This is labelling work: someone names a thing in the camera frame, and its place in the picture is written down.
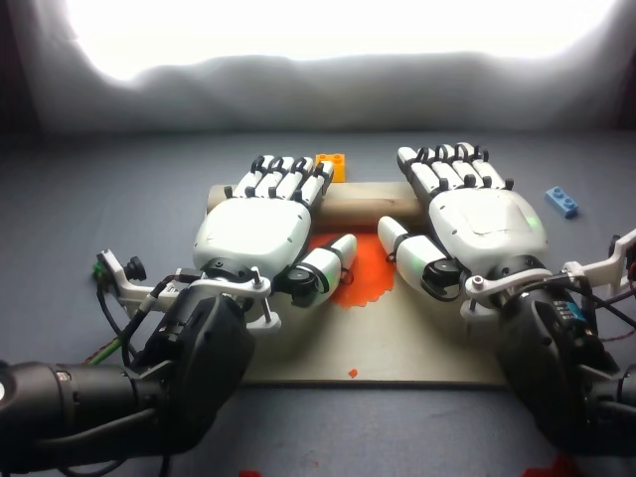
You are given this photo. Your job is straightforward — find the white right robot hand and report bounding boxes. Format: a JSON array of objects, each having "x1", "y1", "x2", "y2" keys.
[{"x1": 376, "y1": 142, "x2": 551, "y2": 302}]

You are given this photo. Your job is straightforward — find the orange toy brick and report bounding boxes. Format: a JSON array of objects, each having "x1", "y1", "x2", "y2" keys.
[{"x1": 315, "y1": 152, "x2": 348, "y2": 184}]

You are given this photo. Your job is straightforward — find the light wooden board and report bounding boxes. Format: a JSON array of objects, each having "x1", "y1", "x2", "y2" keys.
[{"x1": 238, "y1": 218, "x2": 511, "y2": 390}]

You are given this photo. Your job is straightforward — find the wooden rolling pin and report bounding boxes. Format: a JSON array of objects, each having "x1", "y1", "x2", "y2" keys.
[{"x1": 206, "y1": 181, "x2": 433, "y2": 233}]

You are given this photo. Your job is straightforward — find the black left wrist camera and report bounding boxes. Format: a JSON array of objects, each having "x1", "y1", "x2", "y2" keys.
[{"x1": 123, "y1": 255, "x2": 148, "y2": 280}]

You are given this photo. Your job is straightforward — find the orange play dough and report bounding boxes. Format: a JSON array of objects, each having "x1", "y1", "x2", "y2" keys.
[{"x1": 307, "y1": 231, "x2": 397, "y2": 309}]

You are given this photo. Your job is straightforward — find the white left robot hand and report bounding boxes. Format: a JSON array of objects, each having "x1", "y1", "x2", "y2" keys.
[{"x1": 192, "y1": 154, "x2": 359, "y2": 309}]

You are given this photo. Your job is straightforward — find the white backdrop sheet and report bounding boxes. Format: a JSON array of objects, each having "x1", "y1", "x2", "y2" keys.
[{"x1": 19, "y1": 0, "x2": 636, "y2": 135}]

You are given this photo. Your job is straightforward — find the grey table cloth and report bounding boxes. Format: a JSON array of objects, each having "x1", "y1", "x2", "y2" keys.
[{"x1": 0, "y1": 128, "x2": 636, "y2": 477}]

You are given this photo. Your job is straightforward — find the blue flat toy brick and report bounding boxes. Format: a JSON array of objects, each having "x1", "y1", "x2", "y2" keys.
[{"x1": 545, "y1": 186, "x2": 581, "y2": 219}]

